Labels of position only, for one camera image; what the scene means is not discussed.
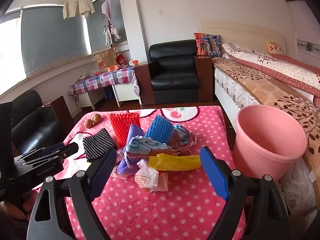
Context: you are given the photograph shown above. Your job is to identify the white pink dotted duvet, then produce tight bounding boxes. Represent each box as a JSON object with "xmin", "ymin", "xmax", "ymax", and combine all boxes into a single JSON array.
[{"xmin": 222, "ymin": 43, "xmax": 319, "ymax": 97}]

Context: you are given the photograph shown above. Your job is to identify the walnut left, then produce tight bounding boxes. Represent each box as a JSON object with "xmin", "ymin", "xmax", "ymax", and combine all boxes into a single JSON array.
[{"xmin": 84, "ymin": 119, "xmax": 93, "ymax": 129}]

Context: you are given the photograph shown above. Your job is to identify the pink polka dot blanket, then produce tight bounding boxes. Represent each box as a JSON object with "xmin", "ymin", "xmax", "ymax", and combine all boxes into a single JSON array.
[{"xmin": 32, "ymin": 105, "xmax": 247, "ymax": 240}]

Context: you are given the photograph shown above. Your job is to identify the purple face mask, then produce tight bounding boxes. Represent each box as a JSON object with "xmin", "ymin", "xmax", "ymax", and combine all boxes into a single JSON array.
[{"xmin": 117, "ymin": 124, "xmax": 144, "ymax": 176}]

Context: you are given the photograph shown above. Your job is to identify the pink plastic trash bucket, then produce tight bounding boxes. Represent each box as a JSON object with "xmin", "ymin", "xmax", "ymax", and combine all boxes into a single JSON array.
[{"xmin": 232, "ymin": 105, "xmax": 307, "ymax": 181}]

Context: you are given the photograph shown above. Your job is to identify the printed snack wrapper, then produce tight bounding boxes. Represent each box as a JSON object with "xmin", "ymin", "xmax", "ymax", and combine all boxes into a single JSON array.
[{"xmin": 136, "ymin": 125, "xmax": 197, "ymax": 159}]

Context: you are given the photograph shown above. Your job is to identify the black leather armchair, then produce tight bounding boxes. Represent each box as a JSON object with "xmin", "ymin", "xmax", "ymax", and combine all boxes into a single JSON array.
[{"xmin": 149, "ymin": 40, "xmax": 200, "ymax": 105}]

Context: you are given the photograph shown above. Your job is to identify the white orange plastic wrapper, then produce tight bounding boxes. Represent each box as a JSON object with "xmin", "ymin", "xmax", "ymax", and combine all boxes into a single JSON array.
[{"xmin": 135, "ymin": 159, "xmax": 169, "ymax": 193}]

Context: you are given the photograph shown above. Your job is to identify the plaid tablecloth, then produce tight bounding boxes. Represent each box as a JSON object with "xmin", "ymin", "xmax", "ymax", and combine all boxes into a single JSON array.
[{"xmin": 69, "ymin": 68, "xmax": 140, "ymax": 96}]

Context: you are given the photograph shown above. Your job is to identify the hanging cream knit sweater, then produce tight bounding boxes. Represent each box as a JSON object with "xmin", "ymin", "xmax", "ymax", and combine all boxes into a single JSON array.
[{"xmin": 62, "ymin": 0, "xmax": 95, "ymax": 20}]

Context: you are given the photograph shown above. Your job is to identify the cream bed headboard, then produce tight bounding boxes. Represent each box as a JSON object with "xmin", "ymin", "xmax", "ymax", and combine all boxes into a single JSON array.
[{"xmin": 200, "ymin": 20, "xmax": 287, "ymax": 55}]

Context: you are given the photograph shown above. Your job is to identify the brown paper bag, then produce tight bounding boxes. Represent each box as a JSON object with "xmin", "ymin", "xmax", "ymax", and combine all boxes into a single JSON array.
[{"xmin": 93, "ymin": 48, "xmax": 117, "ymax": 72}]

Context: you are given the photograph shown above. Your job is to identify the white wardrobe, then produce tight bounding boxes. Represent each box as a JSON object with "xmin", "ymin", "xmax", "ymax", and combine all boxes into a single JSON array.
[{"xmin": 285, "ymin": 0, "xmax": 319, "ymax": 68}]

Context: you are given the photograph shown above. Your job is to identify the coat stand with clothes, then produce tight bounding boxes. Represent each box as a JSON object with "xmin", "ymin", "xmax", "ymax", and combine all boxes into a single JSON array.
[{"xmin": 101, "ymin": 0, "xmax": 121, "ymax": 49}]

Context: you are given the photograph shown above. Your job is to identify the yellow red small pillow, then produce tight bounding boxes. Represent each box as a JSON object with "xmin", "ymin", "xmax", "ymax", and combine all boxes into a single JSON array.
[{"xmin": 266, "ymin": 41, "xmax": 283, "ymax": 55}]

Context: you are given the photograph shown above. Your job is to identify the black leather sofa left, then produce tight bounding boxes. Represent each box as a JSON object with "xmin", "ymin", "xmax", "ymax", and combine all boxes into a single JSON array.
[{"xmin": 11, "ymin": 90, "xmax": 64, "ymax": 154}]

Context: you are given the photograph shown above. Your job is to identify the white side table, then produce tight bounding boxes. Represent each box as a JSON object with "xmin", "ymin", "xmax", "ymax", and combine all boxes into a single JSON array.
[{"xmin": 76, "ymin": 82, "xmax": 142, "ymax": 110}]

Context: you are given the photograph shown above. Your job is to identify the colourful printed cushion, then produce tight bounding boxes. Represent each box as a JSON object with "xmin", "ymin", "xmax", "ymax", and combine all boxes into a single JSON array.
[{"xmin": 194, "ymin": 33, "xmax": 222, "ymax": 58}]

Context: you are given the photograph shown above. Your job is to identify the person's left hand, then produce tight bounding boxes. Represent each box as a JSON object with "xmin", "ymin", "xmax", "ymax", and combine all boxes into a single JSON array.
[{"xmin": 1, "ymin": 190, "xmax": 38, "ymax": 221}]

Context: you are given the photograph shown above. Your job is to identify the bed with brown leaf blanket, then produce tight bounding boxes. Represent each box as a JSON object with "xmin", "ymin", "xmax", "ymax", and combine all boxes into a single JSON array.
[{"xmin": 213, "ymin": 57, "xmax": 319, "ymax": 216}]

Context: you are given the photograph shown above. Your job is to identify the yellow plastic wrapper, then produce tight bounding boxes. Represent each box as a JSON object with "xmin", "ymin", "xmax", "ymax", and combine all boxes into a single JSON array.
[{"xmin": 148, "ymin": 153, "xmax": 201, "ymax": 172}]

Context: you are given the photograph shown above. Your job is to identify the red box on table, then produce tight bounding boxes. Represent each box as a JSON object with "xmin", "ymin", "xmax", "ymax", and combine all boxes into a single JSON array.
[{"xmin": 116, "ymin": 54, "xmax": 128, "ymax": 66}]

